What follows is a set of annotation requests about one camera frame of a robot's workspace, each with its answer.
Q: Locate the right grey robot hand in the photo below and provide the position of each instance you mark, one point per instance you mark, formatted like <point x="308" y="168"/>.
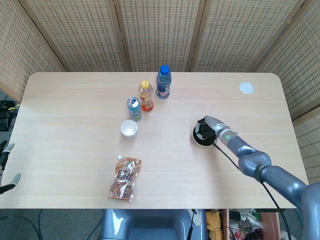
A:
<point x="215" y="125"/>

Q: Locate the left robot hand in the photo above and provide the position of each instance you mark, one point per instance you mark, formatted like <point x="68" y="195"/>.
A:
<point x="5" y="156"/>

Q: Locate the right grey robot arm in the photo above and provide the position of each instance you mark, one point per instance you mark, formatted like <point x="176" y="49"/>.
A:
<point x="252" y="157"/>

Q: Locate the white cup of dark liquid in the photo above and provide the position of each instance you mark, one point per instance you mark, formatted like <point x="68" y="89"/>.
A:
<point x="200" y="141"/>

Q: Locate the black equipment on floor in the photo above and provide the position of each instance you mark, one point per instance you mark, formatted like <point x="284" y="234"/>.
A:
<point x="6" y="117"/>

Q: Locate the white round table grommet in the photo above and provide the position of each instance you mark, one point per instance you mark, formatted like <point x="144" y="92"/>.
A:
<point x="247" y="88"/>

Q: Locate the blue-capped blue drink bottle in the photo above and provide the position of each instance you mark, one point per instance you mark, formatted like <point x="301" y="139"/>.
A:
<point x="163" y="83"/>

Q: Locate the yellow-capped orange drink bottle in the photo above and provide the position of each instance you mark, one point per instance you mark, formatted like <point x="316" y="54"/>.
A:
<point x="146" y="96"/>

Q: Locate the light blue drink can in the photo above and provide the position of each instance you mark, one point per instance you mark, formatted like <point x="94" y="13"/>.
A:
<point x="135" y="111"/>

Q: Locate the white paper cup blue flower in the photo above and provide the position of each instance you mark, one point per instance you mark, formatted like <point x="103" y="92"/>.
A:
<point x="129" y="130"/>

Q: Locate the yellow plush toy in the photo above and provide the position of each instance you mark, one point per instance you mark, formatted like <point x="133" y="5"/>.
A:
<point x="213" y="222"/>

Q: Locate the brown spout drink pouch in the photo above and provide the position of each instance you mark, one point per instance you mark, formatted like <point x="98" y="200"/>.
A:
<point x="124" y="178"/>

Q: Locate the woven wooden folding screen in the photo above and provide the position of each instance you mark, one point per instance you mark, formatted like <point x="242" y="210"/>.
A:
<point x="155" y="35"/>

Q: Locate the brown wooden crate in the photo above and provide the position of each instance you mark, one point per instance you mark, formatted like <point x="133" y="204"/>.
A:
<point x="268" y="222"/>

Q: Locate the grey robot torso base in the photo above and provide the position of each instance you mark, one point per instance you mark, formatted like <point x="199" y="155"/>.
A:
<point x="150" y="225"/>

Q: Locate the white perforated bracket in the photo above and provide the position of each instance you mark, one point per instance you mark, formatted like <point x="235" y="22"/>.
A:
<point x="196" y="218"/>

